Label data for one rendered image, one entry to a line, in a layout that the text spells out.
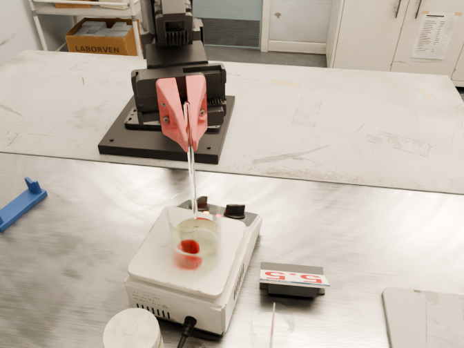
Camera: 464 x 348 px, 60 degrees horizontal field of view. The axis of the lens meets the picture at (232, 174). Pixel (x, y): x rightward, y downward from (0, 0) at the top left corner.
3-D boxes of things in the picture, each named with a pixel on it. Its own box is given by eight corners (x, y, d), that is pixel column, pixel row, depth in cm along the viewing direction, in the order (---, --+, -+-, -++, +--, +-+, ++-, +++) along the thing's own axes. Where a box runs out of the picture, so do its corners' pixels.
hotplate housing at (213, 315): (186, 210, 67) (182, 173, 62) (262, 226, 65) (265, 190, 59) (121, 329, 51) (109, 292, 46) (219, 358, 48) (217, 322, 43)
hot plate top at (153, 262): (166, 208, 57) (165, 204, 56) (248, 226, 54) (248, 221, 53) (124, 276, 48) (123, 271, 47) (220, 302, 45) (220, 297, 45)
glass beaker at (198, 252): (180, 233, 52) (175, 184, 47) (228, 241, 51) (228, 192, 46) (163, 277, 47) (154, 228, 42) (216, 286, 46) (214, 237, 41)
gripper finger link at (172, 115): (237, 112, 37) (220, 63, 44) (159, 120, 36) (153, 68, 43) (236, 167, 42) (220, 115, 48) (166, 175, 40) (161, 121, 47)
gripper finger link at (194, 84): (217, 114, 37) (202, 65, 43) (137, 122, 36) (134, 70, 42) (217, 169, 41) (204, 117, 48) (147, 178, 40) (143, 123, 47)
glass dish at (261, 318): (260, 357, 48) (261, 348, 47) (243, 317, 52) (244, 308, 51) (301, 342, 50) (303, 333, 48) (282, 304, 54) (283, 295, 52)
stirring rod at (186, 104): (195, 239, 50) (183, 100, 36) (199, 238, 50) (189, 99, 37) (195, 242, 50) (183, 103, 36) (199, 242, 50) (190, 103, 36)
